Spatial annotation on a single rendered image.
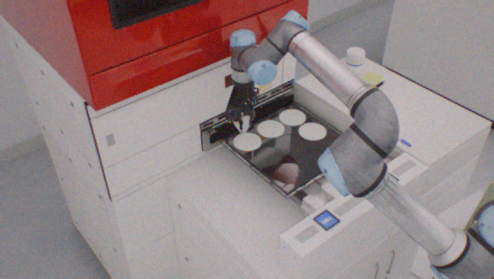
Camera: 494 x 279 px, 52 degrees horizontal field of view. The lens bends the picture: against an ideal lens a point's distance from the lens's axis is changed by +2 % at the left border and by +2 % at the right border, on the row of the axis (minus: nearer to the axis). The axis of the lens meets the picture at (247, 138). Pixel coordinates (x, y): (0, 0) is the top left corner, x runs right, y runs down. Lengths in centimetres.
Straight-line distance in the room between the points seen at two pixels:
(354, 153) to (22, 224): 211
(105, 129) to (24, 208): 154
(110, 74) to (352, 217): 78
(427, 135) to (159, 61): 93
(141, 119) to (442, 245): 93
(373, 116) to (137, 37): 65
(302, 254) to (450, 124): 78
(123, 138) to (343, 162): 72
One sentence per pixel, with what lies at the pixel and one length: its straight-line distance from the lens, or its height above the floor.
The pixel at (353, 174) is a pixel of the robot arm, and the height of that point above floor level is 122.
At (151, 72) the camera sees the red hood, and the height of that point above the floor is 128.
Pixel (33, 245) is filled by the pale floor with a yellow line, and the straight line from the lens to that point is 284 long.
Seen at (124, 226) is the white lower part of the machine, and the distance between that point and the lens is 185.
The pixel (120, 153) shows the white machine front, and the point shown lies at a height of 101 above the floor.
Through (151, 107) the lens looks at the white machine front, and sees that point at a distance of 160.
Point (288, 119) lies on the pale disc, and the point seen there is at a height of 90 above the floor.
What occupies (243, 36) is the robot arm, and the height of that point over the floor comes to 135.
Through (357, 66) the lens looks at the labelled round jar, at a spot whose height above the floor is 101.
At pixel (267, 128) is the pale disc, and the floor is 90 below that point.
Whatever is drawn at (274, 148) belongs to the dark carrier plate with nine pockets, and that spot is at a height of 90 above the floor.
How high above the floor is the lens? 206
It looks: 40 degrees down
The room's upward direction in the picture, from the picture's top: straight up
